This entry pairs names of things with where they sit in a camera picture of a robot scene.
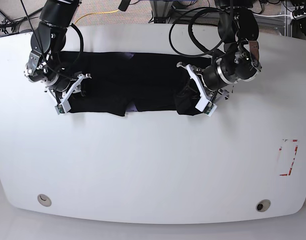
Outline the white power strip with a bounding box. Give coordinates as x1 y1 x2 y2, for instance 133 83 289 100
291 5 306 20

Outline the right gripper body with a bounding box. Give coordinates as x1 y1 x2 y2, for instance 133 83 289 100
44 72 92 106

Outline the aluminium frame stand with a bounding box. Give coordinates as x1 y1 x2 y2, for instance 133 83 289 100
149 0 234 25

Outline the table cable grommet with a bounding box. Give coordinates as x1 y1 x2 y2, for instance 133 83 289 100
255 199 271 213
37 194 52 207

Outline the yellow floor cable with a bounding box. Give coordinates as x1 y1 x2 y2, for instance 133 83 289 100
73 9 119 27

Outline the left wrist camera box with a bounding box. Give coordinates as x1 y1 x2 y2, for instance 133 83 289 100
195 98 218 117

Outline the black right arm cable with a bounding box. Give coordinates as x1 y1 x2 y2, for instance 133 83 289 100
19 0 85 76

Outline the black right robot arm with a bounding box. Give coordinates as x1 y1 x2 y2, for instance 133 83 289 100
24 0 90 109

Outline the right table cable grommet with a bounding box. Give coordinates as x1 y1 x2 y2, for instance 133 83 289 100
255 199 271 213

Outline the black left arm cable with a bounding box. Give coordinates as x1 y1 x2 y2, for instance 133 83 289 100
169 6 229 57

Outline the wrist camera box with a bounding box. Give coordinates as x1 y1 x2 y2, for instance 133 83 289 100
55 101 71 115
195 98 218 117

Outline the red tape rectangle marking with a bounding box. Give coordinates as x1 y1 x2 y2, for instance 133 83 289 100
277 139 299 177

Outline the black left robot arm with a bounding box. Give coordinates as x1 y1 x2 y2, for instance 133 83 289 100
176 0 262 116

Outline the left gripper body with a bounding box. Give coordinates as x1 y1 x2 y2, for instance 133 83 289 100
176 62 230 105

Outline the left table cable grommet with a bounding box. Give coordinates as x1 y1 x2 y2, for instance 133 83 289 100
37 194 52 207

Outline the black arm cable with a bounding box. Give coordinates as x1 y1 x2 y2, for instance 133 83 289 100
19 0 85 76
169 6 229 57

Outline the black graphic T-shirt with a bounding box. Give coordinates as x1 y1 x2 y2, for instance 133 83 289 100
69 52 211 117

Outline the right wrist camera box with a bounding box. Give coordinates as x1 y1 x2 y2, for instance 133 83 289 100
55 101 71 115

